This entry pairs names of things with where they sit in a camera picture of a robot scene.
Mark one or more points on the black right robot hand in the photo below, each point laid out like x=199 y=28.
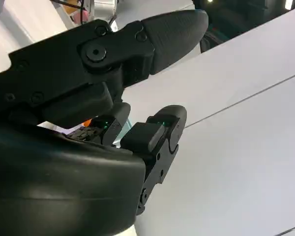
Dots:
x=51 y=184

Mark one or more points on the long strip light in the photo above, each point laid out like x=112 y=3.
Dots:
x=288 y=3

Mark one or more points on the orange white toy bread roll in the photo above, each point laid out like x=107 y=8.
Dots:
x=89 y=121

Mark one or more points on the lilac plate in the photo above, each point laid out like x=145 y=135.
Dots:
x=79 y=129

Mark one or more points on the pale green mug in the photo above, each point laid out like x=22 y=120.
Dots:
x=128 y=123

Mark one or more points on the pink box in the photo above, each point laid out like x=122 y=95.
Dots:
x=79 y=17

